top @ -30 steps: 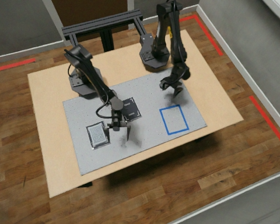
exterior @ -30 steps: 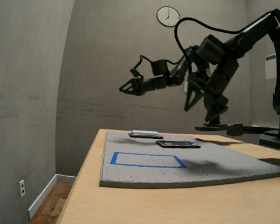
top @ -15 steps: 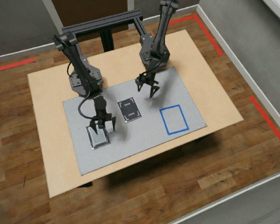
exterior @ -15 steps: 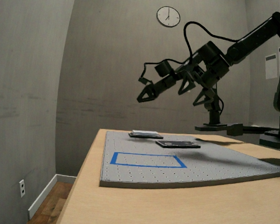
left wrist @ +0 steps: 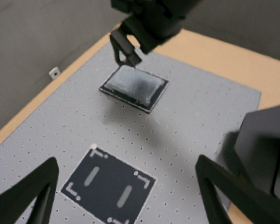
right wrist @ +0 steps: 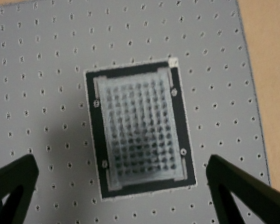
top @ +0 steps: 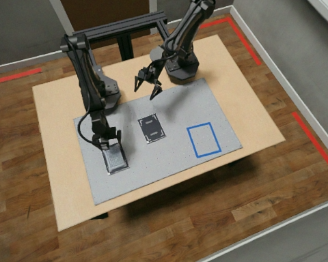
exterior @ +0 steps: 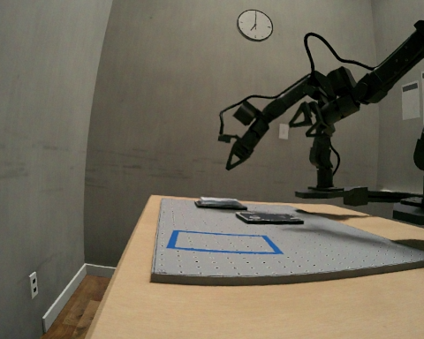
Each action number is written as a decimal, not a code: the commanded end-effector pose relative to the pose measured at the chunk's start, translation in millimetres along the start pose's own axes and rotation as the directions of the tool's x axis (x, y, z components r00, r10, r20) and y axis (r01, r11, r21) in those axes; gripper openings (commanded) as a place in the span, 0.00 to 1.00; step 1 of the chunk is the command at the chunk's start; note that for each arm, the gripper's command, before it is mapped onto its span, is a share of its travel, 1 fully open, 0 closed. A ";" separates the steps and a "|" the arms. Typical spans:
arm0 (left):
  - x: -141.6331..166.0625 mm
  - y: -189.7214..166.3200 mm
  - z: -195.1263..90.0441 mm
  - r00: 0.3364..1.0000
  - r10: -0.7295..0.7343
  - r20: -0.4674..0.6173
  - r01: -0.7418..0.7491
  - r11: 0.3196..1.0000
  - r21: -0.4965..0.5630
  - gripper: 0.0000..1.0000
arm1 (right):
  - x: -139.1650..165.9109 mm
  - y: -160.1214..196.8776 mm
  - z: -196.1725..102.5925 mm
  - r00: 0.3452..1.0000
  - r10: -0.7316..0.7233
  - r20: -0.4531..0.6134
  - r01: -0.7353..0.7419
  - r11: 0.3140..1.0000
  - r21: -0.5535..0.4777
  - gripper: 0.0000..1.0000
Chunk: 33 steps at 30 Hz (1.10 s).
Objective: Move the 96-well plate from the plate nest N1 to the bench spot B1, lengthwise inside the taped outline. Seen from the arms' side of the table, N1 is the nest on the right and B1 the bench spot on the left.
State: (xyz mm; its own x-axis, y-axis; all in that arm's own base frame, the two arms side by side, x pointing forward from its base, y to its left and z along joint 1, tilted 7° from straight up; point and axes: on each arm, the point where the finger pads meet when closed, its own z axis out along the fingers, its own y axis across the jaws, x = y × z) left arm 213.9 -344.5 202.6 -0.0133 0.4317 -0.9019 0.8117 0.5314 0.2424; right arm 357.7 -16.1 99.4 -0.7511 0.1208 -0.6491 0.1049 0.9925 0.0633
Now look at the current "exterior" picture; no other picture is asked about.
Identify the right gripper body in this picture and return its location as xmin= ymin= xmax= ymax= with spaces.
xmin=223 ymin=129 xmax=261 ymax=155

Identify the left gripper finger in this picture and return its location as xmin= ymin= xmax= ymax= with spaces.
xmin=289 ymin=102 xmax=313 ymax=128
xmin=306 ymin=121 xmax=330 ymax=138

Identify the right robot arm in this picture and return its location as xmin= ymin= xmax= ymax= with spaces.
xmin=218 ymin=71 xmax=345 ymax=192

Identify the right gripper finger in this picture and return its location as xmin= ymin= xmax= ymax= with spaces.
xmin=227 ymin=144 xmax=251 ymax=170
xmin=226 ymin=151 xmax=244 ymax=171

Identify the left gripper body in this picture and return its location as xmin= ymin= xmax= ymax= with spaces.
xmin=303 ymin=84 xmax=345 ymax=137

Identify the blue tape outline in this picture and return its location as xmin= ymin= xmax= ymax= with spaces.
xmin=166 ymin=230 xmax=284 ymax=254

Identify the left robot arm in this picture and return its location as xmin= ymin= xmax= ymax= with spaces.
xmin=327 ymin=20 xmax=424 ymax=208

